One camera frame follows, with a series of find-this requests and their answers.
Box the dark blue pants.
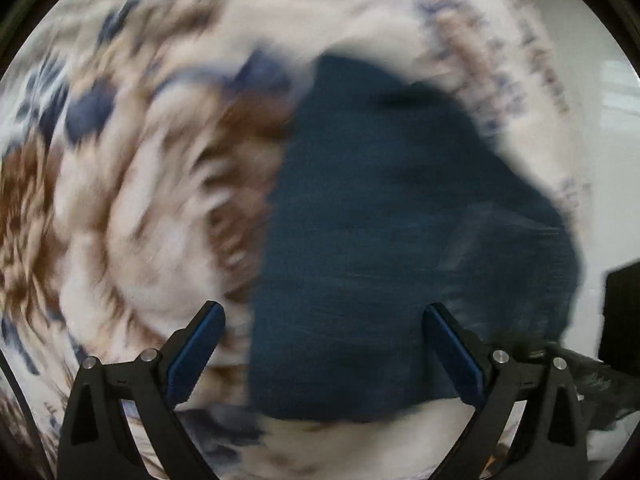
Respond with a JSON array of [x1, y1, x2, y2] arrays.
[[247, 52, 586, 423]]

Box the black furniture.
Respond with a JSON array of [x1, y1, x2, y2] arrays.
[[597, 262, 640, 363]]

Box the floral printed blanket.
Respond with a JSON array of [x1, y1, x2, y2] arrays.
[[0, 0, 598, 480]]

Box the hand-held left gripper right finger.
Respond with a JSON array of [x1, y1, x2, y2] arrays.
[[422, 302, 589, 480]]

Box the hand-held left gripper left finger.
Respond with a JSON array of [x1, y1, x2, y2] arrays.
[[56, 301, 227, 480]]

